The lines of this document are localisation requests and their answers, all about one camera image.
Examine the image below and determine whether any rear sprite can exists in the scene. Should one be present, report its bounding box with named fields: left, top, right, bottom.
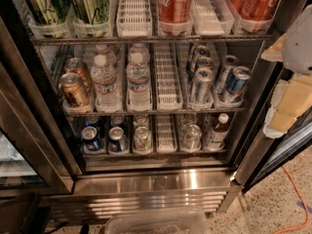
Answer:
left=133, top=114, right=149, bottom=128

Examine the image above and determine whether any pepsi can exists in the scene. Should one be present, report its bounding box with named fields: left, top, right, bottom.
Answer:
left=85, top=116, right=105, bottom=137
left=110, top=115, right=128, bottom=134
left=108, top=127, right=129, bottom=153
left=81, top=126, right=102, bottom=151

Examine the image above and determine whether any front silver soda can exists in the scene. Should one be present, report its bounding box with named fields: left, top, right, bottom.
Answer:
left=181, top=124, right=202, bottom=151

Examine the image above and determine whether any brown tea bottle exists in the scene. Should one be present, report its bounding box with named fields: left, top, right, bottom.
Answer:
left=204, top=113, right=229, bottom=150

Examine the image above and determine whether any empty white tray bottom shelf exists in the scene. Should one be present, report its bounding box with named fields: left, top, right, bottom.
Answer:
left=156, top=115, right=177, bottom=153

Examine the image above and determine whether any water bottle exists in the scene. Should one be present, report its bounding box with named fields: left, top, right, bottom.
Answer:
left=128, top=43, right=150, bottom=62
left=91, top=55, right=120, bottom=112
left=96, top=44, right=118, bottom=67
left=126, top=53, right=150, bottom=110

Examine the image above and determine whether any rear silver soda can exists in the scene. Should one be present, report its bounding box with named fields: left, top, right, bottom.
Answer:
left=179, top=113, right=197, bottom=134

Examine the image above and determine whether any right green tall can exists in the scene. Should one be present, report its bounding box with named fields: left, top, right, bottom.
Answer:
left=71, top=0, right=109, bottom=24

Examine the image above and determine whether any sprite can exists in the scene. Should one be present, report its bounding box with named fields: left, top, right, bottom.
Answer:
left=133, top=114, right=149, bottom=128
left=134, top=127, right=151, bottom=151

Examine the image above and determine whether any rear left pepsi can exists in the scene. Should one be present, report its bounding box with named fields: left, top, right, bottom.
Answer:
left=85, top=116, right=105, bottom=137

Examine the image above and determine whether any rear right water bottle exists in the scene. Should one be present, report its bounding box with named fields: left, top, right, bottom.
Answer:
left=128, top=43, right=150, bottom=62

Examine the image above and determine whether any silver redbull can behind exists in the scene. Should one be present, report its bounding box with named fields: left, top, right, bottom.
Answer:
left=215, top=55, right=240, bottom=95

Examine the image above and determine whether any middle silver slim can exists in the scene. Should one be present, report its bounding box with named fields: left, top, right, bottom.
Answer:
left=189, top=56, right=214, bottom=79

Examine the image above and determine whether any rear left water bottle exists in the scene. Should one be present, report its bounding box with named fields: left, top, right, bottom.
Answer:
left=96, top=44, right=118, bottom=67

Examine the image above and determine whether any front left water bottle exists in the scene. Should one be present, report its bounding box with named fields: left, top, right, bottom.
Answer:
left=91, top=55, right=120, bottom=112

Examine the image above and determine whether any front gold can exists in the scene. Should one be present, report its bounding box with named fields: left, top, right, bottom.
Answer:
left=58, top=72, right=90, bottom=107

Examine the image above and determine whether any fridge glass door left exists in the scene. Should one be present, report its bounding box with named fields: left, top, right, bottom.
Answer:
left=0, top=19, right=73, bottom=198

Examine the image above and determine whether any rear silver slim can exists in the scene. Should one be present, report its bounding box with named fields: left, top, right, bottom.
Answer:
left=186, top=43, right=211, bottom=72

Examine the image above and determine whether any centre coca-cola can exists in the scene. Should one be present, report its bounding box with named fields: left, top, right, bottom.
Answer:
left=158, top=0, right=192, bottom=23

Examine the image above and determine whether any left green tall can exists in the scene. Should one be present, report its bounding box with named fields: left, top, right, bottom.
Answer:
left=25, top=0, right=65, bottom=25

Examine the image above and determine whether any empty white tray top shelf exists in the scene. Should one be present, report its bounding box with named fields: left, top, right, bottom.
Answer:
left=116, top=0, right=152, bottom=37

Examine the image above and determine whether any silver slim can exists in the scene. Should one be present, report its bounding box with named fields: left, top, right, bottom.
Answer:
left=189, top=56, right=214, bottom=79
left=186, top=43, right=211, bottom=72
left=190, top=67, right=215, bottom=103

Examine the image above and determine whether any gold can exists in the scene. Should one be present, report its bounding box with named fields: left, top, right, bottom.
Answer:
left=58, top=72, right=90, bottom=107
left=64, top=58, right=93, bottom=94

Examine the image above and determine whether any silver soda can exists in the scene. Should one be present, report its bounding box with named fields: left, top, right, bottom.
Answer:
left=181, top=124, right=202, bottom=151
left=179, top=113, right=197, bottom=134

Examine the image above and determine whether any front left pepsi can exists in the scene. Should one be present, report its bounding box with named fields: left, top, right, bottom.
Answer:
left=81, top=126, right=102, bottom=151

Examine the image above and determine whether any blue silver redbull can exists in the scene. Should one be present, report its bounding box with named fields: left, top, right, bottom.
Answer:
left=222, top=66, right=252, bottom=103

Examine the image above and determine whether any green tall can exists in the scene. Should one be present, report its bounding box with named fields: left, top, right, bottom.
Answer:
left=71, top=0, right=109, bottom=24
left=25, top=0, right=65, bottom=25

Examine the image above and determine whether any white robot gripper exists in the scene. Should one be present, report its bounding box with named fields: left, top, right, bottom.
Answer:
left=261, top=5, right=312, bottom=138

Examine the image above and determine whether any front sprite can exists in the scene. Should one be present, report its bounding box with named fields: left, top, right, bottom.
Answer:
left=134, top=127, right=151, bottom=151

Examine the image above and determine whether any rear gold can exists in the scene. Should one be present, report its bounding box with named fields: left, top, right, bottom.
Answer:
left=64, top=58, right=93, bottom=94

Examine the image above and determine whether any orange power cable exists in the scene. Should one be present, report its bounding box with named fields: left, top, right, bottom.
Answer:
left=272, top=165, right=310, bottom=234

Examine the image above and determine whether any front silver slim can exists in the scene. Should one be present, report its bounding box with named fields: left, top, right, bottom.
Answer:
left=190, top=67, right=215, bottom=103

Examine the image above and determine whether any front right water bottle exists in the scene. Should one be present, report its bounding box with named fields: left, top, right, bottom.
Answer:
left=126, top=53, right=150, bottom=110

